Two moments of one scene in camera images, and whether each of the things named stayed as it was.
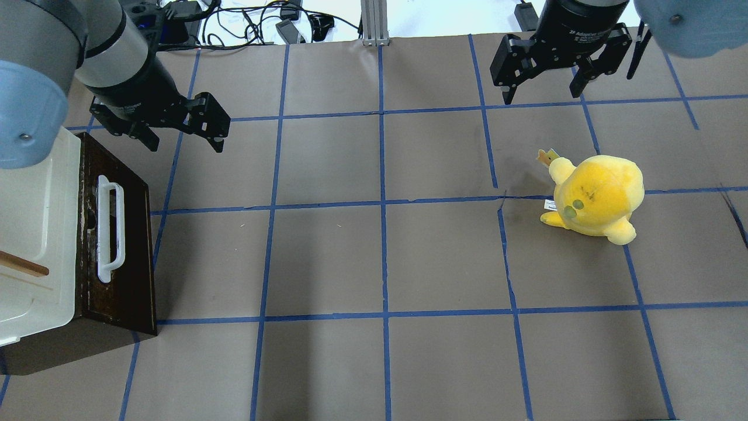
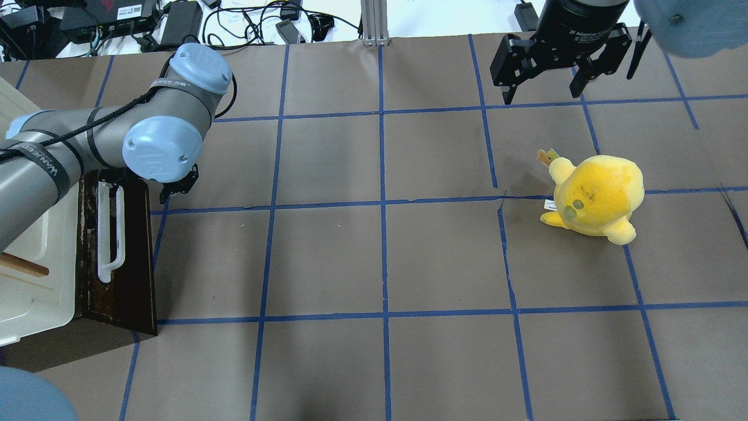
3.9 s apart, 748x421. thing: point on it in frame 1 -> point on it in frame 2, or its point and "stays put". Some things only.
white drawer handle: x=103 y=227 stays put
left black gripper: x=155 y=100 -> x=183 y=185
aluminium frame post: x=374 y=23 stays put
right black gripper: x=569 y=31 stays put
